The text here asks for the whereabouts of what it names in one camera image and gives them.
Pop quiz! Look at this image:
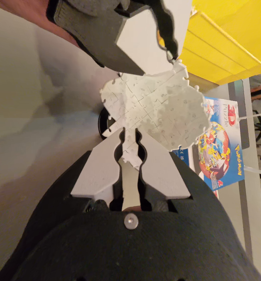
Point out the black round ball stand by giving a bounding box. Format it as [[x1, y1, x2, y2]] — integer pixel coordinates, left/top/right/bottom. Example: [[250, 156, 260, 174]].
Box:
[[98, 108, 116, 141]]

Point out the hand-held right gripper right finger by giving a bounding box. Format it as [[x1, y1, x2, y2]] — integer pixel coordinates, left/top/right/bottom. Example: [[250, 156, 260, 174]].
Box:
[[135, 130, 191, 201]]

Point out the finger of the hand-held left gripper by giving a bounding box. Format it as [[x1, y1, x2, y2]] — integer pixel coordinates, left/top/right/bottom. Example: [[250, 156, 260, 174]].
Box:
[[116, 5, 179, 76], [163, 0, 193, 58]]

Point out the partly built puzzle ball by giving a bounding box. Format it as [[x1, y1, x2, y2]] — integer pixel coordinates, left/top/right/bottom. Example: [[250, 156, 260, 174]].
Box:
[[99, 59, 212, 171]]

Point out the blue puzzle box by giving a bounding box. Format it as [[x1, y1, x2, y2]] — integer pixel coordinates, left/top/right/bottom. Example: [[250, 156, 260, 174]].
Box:
[[175, 97, 245, 199]]

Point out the white thin pole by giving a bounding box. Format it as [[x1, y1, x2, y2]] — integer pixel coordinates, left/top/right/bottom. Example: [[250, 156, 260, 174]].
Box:
[[238, 112, 261, 121]]

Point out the yellow plastic bin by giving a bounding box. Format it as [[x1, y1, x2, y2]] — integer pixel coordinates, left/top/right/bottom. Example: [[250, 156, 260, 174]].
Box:
[[157, 0, 261, 86]]

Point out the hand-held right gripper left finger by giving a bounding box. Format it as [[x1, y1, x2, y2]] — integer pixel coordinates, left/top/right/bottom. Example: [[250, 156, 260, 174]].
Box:
[[71, 127, 125, 207]]

